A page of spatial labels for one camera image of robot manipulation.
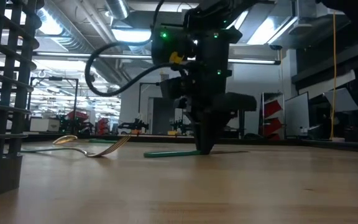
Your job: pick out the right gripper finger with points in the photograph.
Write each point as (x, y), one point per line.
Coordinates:
(207, 137)

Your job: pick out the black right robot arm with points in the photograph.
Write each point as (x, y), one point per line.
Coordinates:
(213, 49)

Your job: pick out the dark grey cabinet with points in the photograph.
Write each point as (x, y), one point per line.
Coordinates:
(163, 118)

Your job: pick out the long ceiling light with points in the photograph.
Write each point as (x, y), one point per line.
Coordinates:
(253, 61)

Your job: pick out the red bin storage rack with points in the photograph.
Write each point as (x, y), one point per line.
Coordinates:
(272, 109)

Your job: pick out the whiteboard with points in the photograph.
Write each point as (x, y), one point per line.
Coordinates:
(297, 115)

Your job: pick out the grey angled panel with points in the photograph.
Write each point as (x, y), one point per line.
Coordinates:
(342, 99)

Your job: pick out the white box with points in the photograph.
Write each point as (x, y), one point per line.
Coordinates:
(43, 124)

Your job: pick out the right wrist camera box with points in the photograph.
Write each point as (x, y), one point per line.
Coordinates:
(176, 88)

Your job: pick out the silver air duct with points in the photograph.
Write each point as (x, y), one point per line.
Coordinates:
(117, 7)

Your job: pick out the black aluminium table frame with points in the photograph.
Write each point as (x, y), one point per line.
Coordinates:
(337, 145)

